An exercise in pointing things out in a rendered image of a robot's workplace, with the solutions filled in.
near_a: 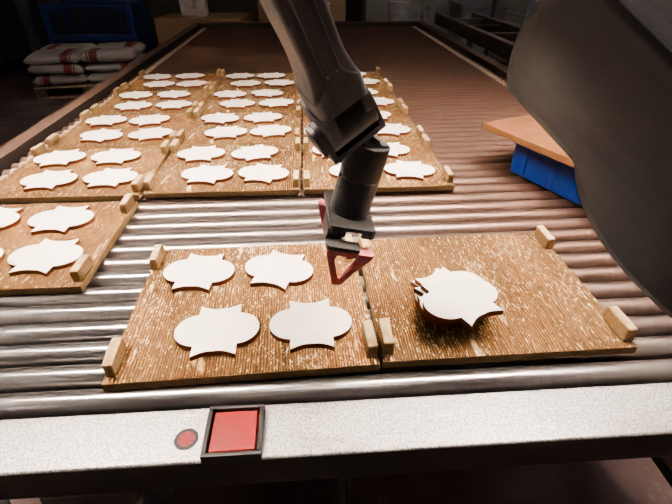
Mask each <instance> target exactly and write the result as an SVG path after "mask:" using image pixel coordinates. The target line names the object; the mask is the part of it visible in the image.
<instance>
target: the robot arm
mask: <svg viewBox="0 0 672 504"><path fill-rule="evenodd" d="M259 1H260V3H261V5H262V7H263V9H264V11H265V13H266V15H267V17H268V19H269V20H270V22H271V24H272V26H273V28H274V30H275V32H276V34H277V36H278V38H279V40H280V42H281V44H282V46H283V48H284V50H285V52H286V54H287V57H288V59H289V62H290V65H291V68H292V71H293V74H294V78H295V87H296V89H297V91H298V93H299V95H300V97H301V98H302V99H301V100H300V101H299V103H300V105H301V107H302V108H303V110H304V112H305V114H306V116H307V117H308V119H309V121H310V124H309V125H308V127H307V128H306V129H305V132H306V134H307V136H308V137H309V139H310V140H311V142H312V144H313V145H314V147H315V148H316V149H317V150H318V151H319V152H320V153H321V154H322V155H323V156H324V157H325V158H326V157H329V158H330V159H331V160H332V161H333V162H334V163H335V164H337V163H341V167H340V171H339V174H338V177H337V181H336V185H335V188H334V191H329V190H325V191H324V195H323V199H324V200H323V199H319V200H318V206H319V212H320V218H321V224H322V230H323V236H324V242H325V250H326V256H327V261H328V267H329V273H330V279H331V284H333V285H342V284H343V283H344V282H345V281H346V280H347V279H348V278H349V277H350V276H351V275H352V274H353V273H355V272H356V271H357V270H359V269H360V268H362V267H363V266H364V265H366V264H367V263H369V262H370V261H371V260H373V257H374V253H373V250H372V249H371V248H365V247H360V245H359V243H357V242H351V241H344V240H340V239H341V238H342V237H345V235H346V232H352V233H358V234H361V236H360V237H361V239H368V240H373V239H374V236H375V233H376V229H375V226H374V223H373V220H372V217H371V214H370V209H371V206H372V203H373V200H374V197H375V194H376V191H377V188H378V185H379V182H380V179H381V176H382V173H383V170H384V167H385V164H386V161H387V158H388V155H389V152H390V149H391V148H390V146H389V144H387V143H386V142H385V141H383V140H381V139H380V138H379V137H377V136H376V135H375V134H376V133H378V132H379V131H380V130H382V129H383V128H384V127H385V126H386V124H385V122H384V119H383V117H382V115H381V113H380V110H379V108H378V106H377V103H376V101H375V99H374V97H373V96H372V94H371V91H370V90H369V89H368V88H366V86H365V83H364V80H363V77H362V74H361V72H360V70H359V69H358V68H357V67H356V66H355V65H354V63H353V62H352V60H351V59H350V57H349V56H348V54H347V52H346V50H345V48H344V46H343V44H342V41H341V39H340V36H339V34H338V31H337V28H336V25H335V23H334V20H333V17H332V15H331V12H330V9H329V6H328V4H327V1H326V0H259ZM507 88H508V90H509V92H510V93H511V94H512V95H513V96H514V97H515V98H516V99H517V100H518V102H519V103H520V104H521V105H522V106H523V107H524V108H525V109H526V110H527V111H528V112H529V114H530V115H531V116H532V117H533V118H534V119H535V120H536V121H537V122H538V123H539V124H540V126H541V127H542V128H543V129H544V130H545V131H546V132H547V133H548V134H549V135H550V136H551V138H552V139H553V140H554V141H555V142H556V143H557V144H558V145H559V146H560V147H561V148H562V150H563V151H564V152H565V153H566V154H567V155H568V156H569V157H570V158H571V160H572V161H573V163H574V170H575V180H576V185H577V190H578V194H579V197H580V200H581V203H582V206H583V209H584V211H585V213H586V215H587V217H588V219H589V221H590V224H591V226H592V227H593V229H594V231H595V232H596V234H597V236H598V237H599V239H600V241H601V242H602V244H603V246H604V247H605V248H606V250H607V251H608V252H609V253H610V255H611V256H612V257H613V259H614V260H615V261H616V263H617V264H618V265H619V266H620V268H621V269H622V270H623V272H624V273H625V274H626V275H627V276H628V277H629V278H630V279H631V280H632V281H633V282H634V283H635V284H636V286H637V287H638V288H639V289H640V290H641V291H642V292H643V293H644V294H645V295H647V296H648V297H649V298H650V299H651V300H652V301H653V302H654V303H655V304H656V305H657V306H658V307H659V308H660V309H661V310H663V311H664V312H665V313H666V314H667V315H669V316H670V317H671V318H672V0H539V1H538V2H537V4H536V5H535V7H534V8H533V9H532V11H531V12H530V13H529V15H528V16H527V18H526V20H525V22H524V23H523V25H522V27H521V29H520V31H519V33H518V35H517V38H516V41H515V44H514V46H513V49H512V53H511V57H510V62H509V67H508V72H507ZM337 256H344V257H351V258H355V260H354V261H353V263H352V264H351V265H350V266H349V267H348V268H347V269H346V270H345V271H344V272H343V273H342V274H341V276H337V272H336V266H335V259H336V257H337Z"/></svg>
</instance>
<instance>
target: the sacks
mask: <svg viewBox="0 0 672 504"><path fill-rule="evenodd" d="M145 48H146V45H145V44H143V43H141V42H111V43H99V44H97V45H95V44H93V43H56V44H49V45H47V46H45V47H43V48H41V50H36V51H34V52H33V53H31V54H30V55H28V56H27V57H26V58H25V59H24V60H23V63H26V64H29V65H31V66H29V68H28V69H27V70H28V71H29V72H31V73H34V74H39V75H38V76H37V77H36V78H35V79H34V81H33V84H36V85H35V86H34V87H33V89H34V92H35V95H36V97H37V99H38V100H39V99H65V98H77V97H79V96H81V95H82V94H79V95H54V96H51V93H50V92H73V91H83V93H85V92H87V91H88V90H90V89H92V88H93V87H95V86H96V85H98V84H99V83H101V82H103V81H104V80H106V79H107V78H109V77H110V76H112V75H114V74H115V73H117V72H118V71H120V70H121V69H123V68H125V67H126V66H128V65H129V64H131V63H133V62H134V61H136V60H137V59H139V58H140V57H142V56H144V55H145V54H146V53H142V52H143V51H144V50H145Z"/></svg>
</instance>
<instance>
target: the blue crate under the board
mask: <svg viewBox="0 0 672 504"><path fill-rule="evenodd" d="M510 170H511V171H512V172H514V173H516V174H518V175H520V176H522V177H524V178H526V179H528V180H530V181H532V182H534V183H536V184H538V185H540V186H542V187H544V188H546V189H548V190H550V191H552V192H554V193H556V194H558V195H560V196H562V197H564V198H566V199H568V200H570V201H572V202H574V203H576V204H578V205H580V206H582V203H581V200H580V197H579V194H578V190H577V185H576V180H575V170H574V168H573V167H571V166H569V165H566V164H564V163H562V162H559V161H557V160H555V159H552V158H550V157H548V156H545V155H543V154H541V153H538V152H536V151H534V150H531V149H529V148H527V147H524V146H522V145H520V144H517V143H516V147H515V151H514V155H513V159H512V164H511V168H510ZM582 207H583V206H582Z"/></svg>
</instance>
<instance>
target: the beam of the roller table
mask: <svg viewBox="0 0 672 504"><path fill-rule="evenodd" d="M265 410H266V413H265V426H264V439H263V452H262V461H253V462H237V463H221V464H206V465H202V464H201V460H200V454H201V448H202V443H203V438H204V433H205V428H206V423H207V418H208V413H209V408H202V409H184V410H166V411H148V412H130V413H112V414H95V415H77V416H59V417H41V418H23V419H5V420H0V500H9V499H24V498H39V497H55V496H70V495H85V494H100V493H116V492H131V491H146V490H161V489H176V488H192V487H207V486H222V485H237V484H253V483H268V482H283V481H298V480H313V479H329V478H344V477H359V476H374V475H390V474H405V473H420V472H435V471H451V470H466V469H481V468H496V467H511V466H527V465H542V464H557V463H572V462H588V461H603V460H618V459H633V458H648V457H664V456H672V382H666V383H648V384H630V385H613V386H595V387H577V388H559V389H541V390H523V391H505V392H487V393H470V394H452V395H434V396H416V397H398V398H380V399H362V400H345V401H327V402H309V403H291V404H273V405H265ZM188 428H191V429H194V430H196V431H197V432H198V434H199V439H198V441H197V443H196V444H195V445H194V446H193V447H192V448H190V449H188V450H179V449H177V448H176V447H175V445H174V439H175V437H176V435H177V434H178V433H179V432H180V431H182V430H184V429H188Z"/></svg>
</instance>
